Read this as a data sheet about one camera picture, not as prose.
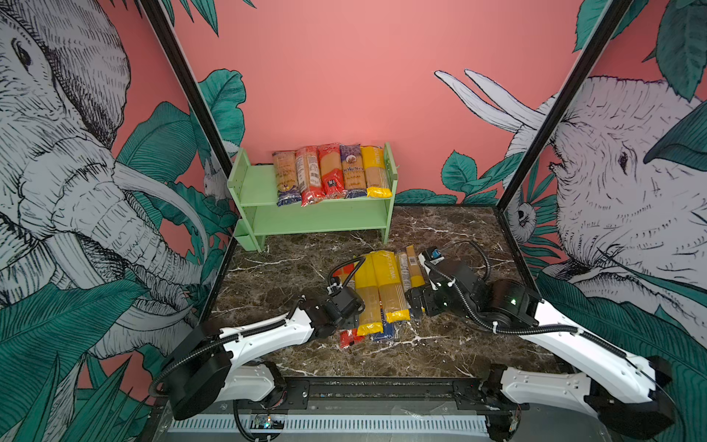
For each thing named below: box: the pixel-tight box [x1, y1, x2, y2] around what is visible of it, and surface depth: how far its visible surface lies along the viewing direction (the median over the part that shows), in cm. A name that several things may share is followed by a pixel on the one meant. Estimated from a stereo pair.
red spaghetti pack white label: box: [295, 146, 325, 208], surface depth 88 cm
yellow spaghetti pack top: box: [360, 145, 394, 199], surface depth 90 cm
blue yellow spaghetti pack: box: [272, 150, 302, 208], surface depth 87 cm
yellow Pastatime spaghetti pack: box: [370, 250, 411, 324], surface depth 94 cm
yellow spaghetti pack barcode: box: [354, 251, 384, 337], surface depth 90 cm
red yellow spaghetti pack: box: [316, 142, 346, 199], surface depth 90 cm
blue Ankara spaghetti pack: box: [339, 143, 368, 199], surface depth 90 cm
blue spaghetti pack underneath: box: [369, 322, 395, 341], surface depth 84 cm
